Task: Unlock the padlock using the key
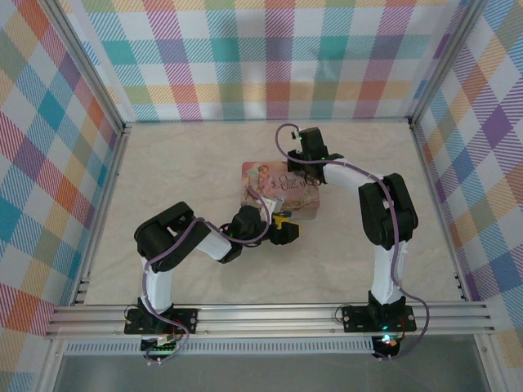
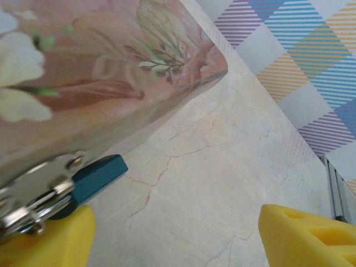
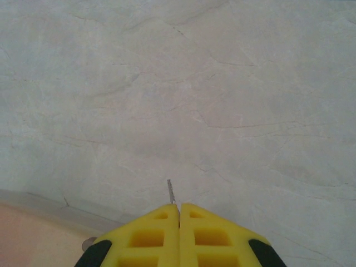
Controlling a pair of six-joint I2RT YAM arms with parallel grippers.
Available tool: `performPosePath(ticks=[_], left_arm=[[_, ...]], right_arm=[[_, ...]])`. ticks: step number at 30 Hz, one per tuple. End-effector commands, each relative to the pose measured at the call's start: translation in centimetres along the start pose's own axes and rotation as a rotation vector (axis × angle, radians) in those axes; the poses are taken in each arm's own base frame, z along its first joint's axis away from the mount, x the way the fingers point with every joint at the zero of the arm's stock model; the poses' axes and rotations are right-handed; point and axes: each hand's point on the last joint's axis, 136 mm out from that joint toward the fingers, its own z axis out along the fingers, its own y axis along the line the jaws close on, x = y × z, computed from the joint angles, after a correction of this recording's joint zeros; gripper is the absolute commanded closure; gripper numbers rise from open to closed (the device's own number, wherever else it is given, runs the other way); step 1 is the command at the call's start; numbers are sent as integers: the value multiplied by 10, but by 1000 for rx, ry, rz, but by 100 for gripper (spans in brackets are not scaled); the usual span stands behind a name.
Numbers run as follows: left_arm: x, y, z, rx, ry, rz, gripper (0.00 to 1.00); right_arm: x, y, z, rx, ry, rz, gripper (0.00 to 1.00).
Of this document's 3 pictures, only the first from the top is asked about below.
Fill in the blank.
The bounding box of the left green circuit board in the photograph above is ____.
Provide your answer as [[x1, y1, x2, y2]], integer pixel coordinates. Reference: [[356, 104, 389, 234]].
[[140, 333, 181, 354]]

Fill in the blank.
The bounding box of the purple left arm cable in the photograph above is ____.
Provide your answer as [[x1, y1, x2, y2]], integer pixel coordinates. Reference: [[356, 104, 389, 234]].
[[141, 185, 274, 367]]

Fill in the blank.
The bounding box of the grey metal panel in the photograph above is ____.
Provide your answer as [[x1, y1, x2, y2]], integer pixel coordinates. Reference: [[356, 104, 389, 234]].
[[51, 354, 494, 392]]

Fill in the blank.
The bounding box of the aluminium side rail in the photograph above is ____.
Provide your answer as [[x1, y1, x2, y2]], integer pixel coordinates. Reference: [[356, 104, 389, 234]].
[[72, 122, 132, 307], [408, 117, 471, 305]]

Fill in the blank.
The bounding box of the aluminium mounting rail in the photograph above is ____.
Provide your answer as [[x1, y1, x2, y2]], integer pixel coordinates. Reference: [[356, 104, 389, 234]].
[[43, 301, 496, 339]]

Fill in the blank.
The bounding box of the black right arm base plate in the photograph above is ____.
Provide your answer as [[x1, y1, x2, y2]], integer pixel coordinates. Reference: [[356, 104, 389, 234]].
[[341, 304, 418, 333]]

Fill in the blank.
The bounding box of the pink illustrated tin box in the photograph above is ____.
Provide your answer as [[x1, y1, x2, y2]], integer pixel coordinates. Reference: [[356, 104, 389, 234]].
[[240, 159, 323, 222]]

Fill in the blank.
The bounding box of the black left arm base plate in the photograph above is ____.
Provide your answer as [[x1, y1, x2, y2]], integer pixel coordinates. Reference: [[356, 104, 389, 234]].
[[123, 305, 199, 337]]

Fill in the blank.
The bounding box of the aluminium frame post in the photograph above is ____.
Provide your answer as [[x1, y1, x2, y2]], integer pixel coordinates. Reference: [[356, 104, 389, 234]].
[[47, 0, 132, 134], [407, 0, 489, 128]]

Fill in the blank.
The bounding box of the right circuit board with LED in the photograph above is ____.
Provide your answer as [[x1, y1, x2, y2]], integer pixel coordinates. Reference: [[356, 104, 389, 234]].
[[373, 331, 402, 357]]

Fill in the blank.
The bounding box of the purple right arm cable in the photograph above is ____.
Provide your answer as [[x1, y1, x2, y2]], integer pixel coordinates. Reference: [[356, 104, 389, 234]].
[[275, 122, 431, 363]]

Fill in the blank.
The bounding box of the grey slotted cable duct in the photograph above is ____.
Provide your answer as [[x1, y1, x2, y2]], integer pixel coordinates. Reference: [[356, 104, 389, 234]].
[[64, 341, 376, 357]]

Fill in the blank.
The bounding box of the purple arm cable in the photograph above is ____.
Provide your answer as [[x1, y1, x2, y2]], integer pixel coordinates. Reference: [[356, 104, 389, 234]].
[[141, 185, 274, 367], [275, 122, 431, 363]]

